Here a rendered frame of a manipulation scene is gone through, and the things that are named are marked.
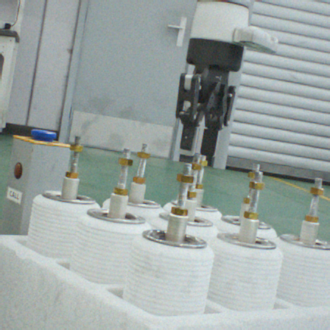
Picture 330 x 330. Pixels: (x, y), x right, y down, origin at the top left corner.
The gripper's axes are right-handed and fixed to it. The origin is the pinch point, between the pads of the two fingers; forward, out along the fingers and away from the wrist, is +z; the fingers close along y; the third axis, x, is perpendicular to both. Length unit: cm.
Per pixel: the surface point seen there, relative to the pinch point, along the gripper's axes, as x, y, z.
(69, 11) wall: -304, -382, -69
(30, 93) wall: -321, -371, 0
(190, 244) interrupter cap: 8.6, 16.7, 10.1
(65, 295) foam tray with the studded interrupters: -5.1, 19.1, 19.4
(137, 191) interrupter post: -10.3, -3.8, 8.5
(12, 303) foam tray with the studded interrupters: -16.3, 14.1, 24.4
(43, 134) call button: -28.4, -3.2, 3.0
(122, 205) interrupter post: -3.8, 11.3, 8.6
